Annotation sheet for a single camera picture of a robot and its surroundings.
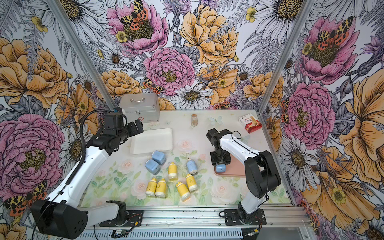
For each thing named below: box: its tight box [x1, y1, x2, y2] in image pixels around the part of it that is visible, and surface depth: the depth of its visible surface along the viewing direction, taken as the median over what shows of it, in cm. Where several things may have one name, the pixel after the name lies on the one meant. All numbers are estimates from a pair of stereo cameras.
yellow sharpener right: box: [186, 173, 198, 192], surface depth 80 cm
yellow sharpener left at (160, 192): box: [155, 178, 167, 199], surface depth 78 cm
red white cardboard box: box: [238, 113, 263, 134], surface depth 111 cm
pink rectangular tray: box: [214, 153, 246, 178], surface depth 88 cm
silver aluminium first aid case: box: [118, 93, 160, 123], surface depth 110 cm
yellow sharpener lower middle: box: [176, 182, 191, 201], surface depth 78 cm
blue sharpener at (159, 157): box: [151, 150, 166, 165], surface depth 91 cm
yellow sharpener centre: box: [168, 162, 178, 180], surface depth 85 cm
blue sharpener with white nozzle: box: [186, 157, 198, 176], surface depth 85 cm
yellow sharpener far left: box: [145, 177, 158, 197], surface depth 78 cm
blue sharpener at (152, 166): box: [145, 159, 161, 175], surface depth 87 cm
